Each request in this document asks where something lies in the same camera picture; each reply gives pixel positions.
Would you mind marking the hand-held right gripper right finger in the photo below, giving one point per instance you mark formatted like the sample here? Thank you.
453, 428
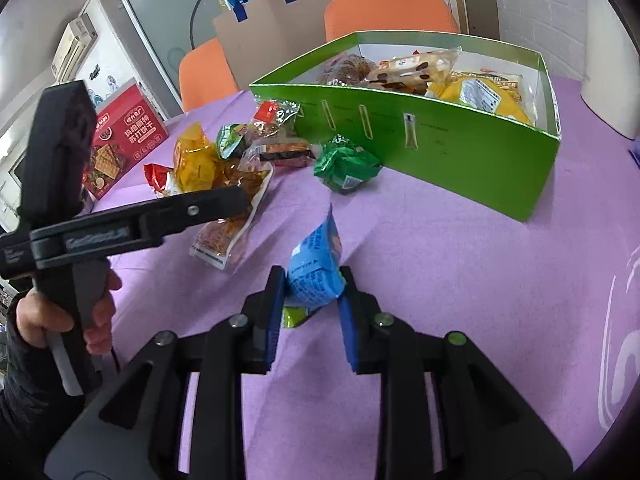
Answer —
347, 332

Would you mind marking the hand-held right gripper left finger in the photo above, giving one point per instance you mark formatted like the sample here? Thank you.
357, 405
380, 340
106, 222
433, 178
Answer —
272, 320

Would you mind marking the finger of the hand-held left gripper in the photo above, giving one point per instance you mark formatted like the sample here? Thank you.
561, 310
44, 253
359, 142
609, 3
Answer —
200, 207

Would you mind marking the blue snack packet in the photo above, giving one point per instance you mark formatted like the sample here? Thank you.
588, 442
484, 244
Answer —
315, 265

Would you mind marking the green cardboard box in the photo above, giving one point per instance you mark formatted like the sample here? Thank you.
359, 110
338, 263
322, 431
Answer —
450, 160

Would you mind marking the large yellow snack bag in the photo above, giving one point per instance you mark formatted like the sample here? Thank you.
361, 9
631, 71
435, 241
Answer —
480, 97

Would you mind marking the person's left forearm dark sleeve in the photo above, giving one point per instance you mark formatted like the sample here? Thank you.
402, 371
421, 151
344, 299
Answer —
30, 400

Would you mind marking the person's left hand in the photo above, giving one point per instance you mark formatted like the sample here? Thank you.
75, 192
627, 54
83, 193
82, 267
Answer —
100, 320

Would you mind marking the clear packet of orange sticks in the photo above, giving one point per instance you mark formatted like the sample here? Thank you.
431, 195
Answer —
225, 235

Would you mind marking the small yellow snack packet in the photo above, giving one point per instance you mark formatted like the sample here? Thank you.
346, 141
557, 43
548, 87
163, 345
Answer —
195, 160

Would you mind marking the orange red snack packet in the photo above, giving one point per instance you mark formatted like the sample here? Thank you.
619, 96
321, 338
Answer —
159, 180

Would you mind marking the red biscuit box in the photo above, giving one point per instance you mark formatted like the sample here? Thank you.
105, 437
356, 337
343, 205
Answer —
125, 135

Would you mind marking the small green label packet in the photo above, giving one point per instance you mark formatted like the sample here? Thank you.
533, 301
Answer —
231, 140

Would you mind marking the clear packet with red label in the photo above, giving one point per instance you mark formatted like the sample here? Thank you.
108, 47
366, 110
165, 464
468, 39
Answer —
272, 117

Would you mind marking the white air conditioner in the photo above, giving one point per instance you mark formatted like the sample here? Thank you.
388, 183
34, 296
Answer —
72, 45

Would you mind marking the orange chair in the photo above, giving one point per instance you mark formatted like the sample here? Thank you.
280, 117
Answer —
385, 12
205, 77

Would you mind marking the shiny green foil snack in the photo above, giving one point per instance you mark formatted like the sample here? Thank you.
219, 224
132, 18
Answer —
345, 165

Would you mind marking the frosted glass door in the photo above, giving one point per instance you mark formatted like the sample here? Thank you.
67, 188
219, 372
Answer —
155, 20

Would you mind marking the brown bread packet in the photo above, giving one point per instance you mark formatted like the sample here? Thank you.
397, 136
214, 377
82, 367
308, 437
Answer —
350, 67

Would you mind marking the beige spotted snack packet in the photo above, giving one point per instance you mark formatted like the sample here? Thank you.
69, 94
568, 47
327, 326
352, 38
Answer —
415, 70

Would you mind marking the white plastic jug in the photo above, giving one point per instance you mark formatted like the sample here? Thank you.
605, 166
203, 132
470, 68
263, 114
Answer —
610, 110

